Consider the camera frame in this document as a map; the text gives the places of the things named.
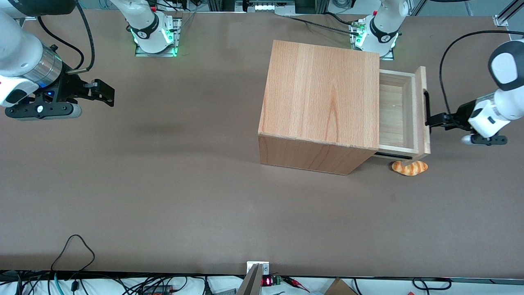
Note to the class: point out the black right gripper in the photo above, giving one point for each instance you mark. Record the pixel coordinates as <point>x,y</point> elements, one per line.
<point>66,89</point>

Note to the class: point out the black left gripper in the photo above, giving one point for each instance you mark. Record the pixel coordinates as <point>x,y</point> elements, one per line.
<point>461,113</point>

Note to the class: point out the wooden drawer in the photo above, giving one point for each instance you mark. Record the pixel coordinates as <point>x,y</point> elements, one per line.
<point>399,114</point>

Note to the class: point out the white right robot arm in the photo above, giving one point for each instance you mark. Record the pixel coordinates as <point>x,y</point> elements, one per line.
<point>20,49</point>

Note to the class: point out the wooden drawer cabinet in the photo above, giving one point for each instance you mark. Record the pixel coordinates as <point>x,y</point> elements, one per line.
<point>319,102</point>

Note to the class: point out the toy bread croissant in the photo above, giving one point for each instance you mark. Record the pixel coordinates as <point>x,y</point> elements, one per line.
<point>409,168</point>

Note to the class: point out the white power strip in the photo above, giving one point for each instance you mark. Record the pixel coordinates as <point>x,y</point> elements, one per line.
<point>268,5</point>

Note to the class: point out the brown cardboard piece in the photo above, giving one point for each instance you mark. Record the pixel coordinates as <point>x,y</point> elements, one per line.
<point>339,287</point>

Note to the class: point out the orange black device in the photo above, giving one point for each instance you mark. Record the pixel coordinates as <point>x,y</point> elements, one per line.
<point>157,289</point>

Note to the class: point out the red clip leads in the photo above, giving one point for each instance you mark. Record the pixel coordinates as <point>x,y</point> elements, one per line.
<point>294,282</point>

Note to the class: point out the red digit display module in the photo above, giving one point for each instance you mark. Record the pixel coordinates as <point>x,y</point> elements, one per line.
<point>268,281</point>

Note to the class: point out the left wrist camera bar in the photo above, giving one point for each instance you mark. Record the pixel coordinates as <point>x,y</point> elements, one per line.
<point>487,140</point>

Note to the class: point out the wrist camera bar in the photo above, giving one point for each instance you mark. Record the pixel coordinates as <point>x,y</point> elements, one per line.
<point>45,110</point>
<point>487,140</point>

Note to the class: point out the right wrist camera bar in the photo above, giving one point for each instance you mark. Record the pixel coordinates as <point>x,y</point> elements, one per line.
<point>45,110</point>

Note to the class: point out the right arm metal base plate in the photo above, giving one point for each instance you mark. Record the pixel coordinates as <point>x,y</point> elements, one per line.
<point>178,37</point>

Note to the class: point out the aluminium frame profile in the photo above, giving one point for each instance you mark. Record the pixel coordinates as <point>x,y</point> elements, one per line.
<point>505,14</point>

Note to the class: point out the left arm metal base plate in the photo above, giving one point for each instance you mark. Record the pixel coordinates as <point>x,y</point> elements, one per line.
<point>353,30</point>

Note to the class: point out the metal table edge bracket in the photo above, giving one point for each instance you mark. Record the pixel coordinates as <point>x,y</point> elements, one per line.
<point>265,266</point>

